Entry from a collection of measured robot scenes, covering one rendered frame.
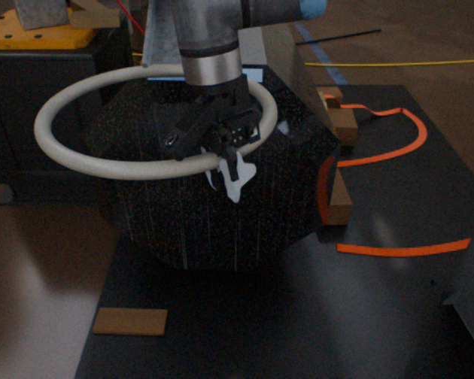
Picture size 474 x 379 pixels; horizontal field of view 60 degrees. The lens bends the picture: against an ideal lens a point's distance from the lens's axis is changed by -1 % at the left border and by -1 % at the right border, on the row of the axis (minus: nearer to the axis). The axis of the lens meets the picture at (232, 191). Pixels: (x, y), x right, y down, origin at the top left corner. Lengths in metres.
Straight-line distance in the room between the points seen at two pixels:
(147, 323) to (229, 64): 1.12
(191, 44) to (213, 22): 0.04
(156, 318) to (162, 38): 0.94
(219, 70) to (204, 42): 0.04
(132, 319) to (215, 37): 1.17
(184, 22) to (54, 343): 1.27
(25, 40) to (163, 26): 0.78
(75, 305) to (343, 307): 1.00
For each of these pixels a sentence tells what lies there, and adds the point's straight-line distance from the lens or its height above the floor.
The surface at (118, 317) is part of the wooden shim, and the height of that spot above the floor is 0.03.
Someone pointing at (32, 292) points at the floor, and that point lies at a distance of 1.81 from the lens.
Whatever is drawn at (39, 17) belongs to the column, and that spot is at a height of 0.82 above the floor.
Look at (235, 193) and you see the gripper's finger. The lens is 0.70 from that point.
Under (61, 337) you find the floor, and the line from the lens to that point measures 1.64.
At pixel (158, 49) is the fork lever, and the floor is 0.91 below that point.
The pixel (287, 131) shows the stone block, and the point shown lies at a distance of 1.22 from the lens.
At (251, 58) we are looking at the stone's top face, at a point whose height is 0.86.
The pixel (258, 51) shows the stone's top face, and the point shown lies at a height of 0.86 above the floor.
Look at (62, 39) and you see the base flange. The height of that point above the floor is 0.78.
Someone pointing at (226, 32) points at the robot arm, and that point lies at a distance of 0.61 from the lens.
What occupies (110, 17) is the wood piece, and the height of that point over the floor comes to 0.82.
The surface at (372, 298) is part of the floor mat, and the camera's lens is 1.69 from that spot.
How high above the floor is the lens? 1.28
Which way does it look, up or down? 38 degrees down
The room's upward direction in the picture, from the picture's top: straight up
